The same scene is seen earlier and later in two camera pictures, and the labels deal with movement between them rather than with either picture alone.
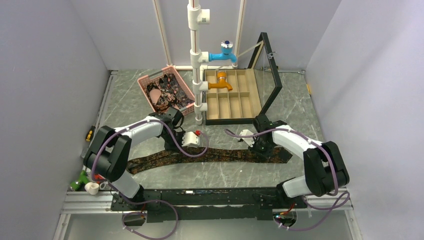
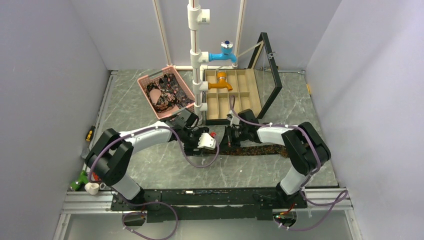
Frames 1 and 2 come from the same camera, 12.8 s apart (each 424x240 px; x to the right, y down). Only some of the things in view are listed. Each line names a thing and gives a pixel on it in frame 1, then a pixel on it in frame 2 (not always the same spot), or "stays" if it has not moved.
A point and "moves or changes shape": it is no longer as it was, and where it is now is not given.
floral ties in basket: x=167 y=93 stays
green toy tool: x=76 y=185 stays
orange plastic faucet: x=222 y=83 stays
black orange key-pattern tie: x=170 y=157 moves or changes shape
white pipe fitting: x=92 y=188 stays
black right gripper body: x=264 y=149 → x=235 y=135
